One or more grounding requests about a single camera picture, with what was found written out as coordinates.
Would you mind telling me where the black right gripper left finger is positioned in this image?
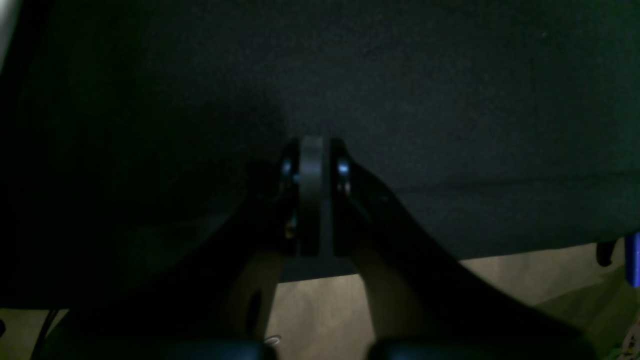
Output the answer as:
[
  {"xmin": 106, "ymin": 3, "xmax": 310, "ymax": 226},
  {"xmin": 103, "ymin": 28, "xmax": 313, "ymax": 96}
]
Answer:
[{"xmin": 31, "ymin": 137, "xmax": 323, "ymax": 360}]

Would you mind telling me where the blue plastic bin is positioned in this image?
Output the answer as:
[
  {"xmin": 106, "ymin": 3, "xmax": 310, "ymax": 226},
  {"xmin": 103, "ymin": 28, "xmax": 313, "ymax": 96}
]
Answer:
[{"xmin": 624, "ymin": 232, "xmax": 640, "ymax": 289}]

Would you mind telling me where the black table cloth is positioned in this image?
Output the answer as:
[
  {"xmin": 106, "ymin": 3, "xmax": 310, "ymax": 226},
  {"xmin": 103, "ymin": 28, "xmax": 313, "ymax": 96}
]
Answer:
[{"xmin": 1, "ymin": 0, "xmax": 639, "ymax": 308}]

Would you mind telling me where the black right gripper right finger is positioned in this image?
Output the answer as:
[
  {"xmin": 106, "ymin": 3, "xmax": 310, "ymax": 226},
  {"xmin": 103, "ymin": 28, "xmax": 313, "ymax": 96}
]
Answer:
[{"xmin": 327, "ymin": 138, "xmax": 597, "ymax": 360}]

